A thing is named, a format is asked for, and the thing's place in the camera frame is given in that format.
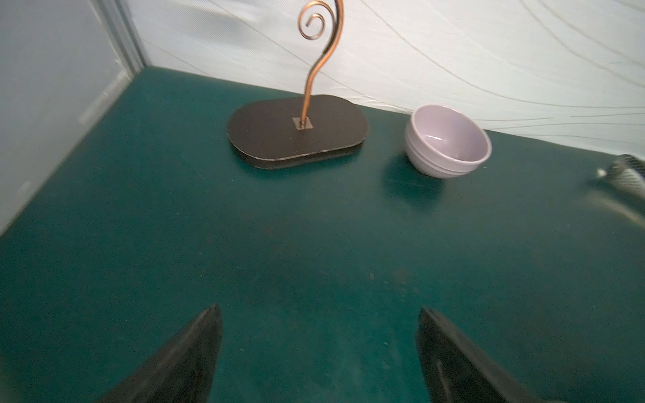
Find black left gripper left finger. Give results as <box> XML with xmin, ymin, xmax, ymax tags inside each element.
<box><xmin>97</xmin><ymin>304</ymin><xmax>223</xmax><ymax>402</ymax></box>

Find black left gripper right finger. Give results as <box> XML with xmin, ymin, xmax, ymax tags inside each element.
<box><xmin>416</xmin><ymin>307</ymin><xmax>542</xmax><ymax>402</ymax></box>

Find lilac ceramic bowl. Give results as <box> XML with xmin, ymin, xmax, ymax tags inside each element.
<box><xmin>405</xmin><ymin>104</ymin><xmax>492</xmax><ymax>179</ymax></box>

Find copper spiral mug tree stand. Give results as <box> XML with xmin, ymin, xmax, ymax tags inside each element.
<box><xmin>227</xmin><ymin>0</ymin><xmax>369</xmax><ymax>170</ymax></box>

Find black tongs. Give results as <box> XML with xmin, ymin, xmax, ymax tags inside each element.
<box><xmin>597</xmin><ymin>154</ymin><xmax>644</xmax><ymax>199</ymax></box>

